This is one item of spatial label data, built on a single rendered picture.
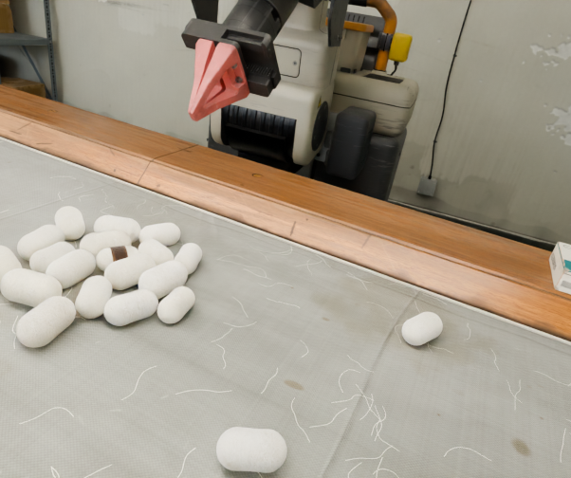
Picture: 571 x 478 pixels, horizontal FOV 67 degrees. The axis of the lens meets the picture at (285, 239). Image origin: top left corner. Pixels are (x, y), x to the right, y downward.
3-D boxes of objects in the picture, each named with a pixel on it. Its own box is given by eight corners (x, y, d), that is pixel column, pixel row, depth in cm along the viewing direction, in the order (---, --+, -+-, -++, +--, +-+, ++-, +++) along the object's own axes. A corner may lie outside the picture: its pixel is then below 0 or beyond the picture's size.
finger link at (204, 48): (221, 104, 41) (266, 36, 44) (160, 87, 43) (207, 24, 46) (239, 149, 47) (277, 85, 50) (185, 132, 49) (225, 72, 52)
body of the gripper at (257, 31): (263, 46, 44) (294, -3, 46) (180, 28, 47) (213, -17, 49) (274, 93, 49) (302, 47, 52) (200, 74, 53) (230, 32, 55)
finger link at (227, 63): (199, 99, 42) (245, 31, 45) (141, 82, 44) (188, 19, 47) (220, 143, 48) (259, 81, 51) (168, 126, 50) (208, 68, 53)
